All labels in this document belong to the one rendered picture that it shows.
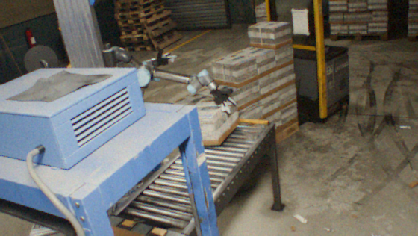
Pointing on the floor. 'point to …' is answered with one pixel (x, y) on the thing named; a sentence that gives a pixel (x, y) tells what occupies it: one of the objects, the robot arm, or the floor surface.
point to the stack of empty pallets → (142, 13)
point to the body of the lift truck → (308, 60)
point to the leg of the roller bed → (275, 174)
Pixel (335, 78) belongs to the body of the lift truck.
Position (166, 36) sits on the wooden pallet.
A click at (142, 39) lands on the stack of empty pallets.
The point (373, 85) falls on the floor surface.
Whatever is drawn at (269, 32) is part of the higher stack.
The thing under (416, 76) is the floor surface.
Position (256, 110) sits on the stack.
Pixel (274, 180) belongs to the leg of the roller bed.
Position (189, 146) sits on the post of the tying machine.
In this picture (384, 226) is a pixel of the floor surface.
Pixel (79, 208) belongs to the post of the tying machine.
